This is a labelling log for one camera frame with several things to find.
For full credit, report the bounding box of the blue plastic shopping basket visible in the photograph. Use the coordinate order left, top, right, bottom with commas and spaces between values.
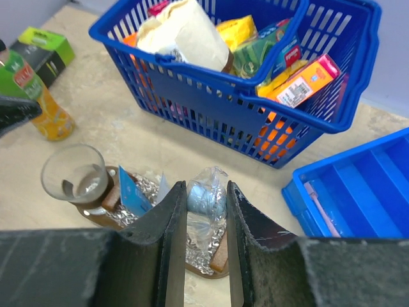
89, 1, 382, 169

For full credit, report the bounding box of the orange cardboard box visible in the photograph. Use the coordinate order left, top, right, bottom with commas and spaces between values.
265, 54, 341, 108

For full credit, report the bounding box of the orange scrub pack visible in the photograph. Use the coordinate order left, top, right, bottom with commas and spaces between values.
123, 32, 137, 48

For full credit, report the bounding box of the clear plastic cup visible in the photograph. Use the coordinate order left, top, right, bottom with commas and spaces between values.
40, 144, 110, 204

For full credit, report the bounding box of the black green Gillette box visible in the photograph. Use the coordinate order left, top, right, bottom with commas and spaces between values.
10, 27, 75, 88

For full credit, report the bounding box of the pink toothbrush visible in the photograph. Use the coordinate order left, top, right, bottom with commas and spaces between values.
304, 182, 341, 237

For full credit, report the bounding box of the blue plastic divided bin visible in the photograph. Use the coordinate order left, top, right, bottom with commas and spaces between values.
282, 129, 408, 239

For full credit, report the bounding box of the green sponge pack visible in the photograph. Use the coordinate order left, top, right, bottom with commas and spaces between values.
233, 19, 302, 83

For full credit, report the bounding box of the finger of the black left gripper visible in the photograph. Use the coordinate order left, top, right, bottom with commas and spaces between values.
0, 95, 42, 137

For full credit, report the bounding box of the white crumpled paper bag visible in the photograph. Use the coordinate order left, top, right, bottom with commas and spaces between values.
136, 1, 233, 73

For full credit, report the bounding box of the blue toothpaste tube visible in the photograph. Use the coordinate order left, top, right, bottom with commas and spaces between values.
118, 166, 153, 217

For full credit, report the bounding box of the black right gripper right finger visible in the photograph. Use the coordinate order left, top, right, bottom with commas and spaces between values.
227, 182, 408, 306

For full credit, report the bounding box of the yellow snack packet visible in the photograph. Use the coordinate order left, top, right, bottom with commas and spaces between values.
216, 15, 258, 52

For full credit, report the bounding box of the clear acrylic toothbrush holder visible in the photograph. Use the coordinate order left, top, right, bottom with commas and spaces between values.
102, 169, 229, 279

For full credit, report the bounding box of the white toothbrush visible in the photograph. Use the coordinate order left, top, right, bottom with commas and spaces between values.
187, 166, 228, 251

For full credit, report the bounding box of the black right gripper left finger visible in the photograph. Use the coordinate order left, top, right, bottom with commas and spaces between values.
1, 182, 187, 306

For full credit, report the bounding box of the orange juice bottle green label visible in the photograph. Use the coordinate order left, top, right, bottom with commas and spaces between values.
1, 45, 75, 141

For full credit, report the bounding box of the magenta small box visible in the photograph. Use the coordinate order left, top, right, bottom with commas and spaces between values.
148, 0, 169, 17

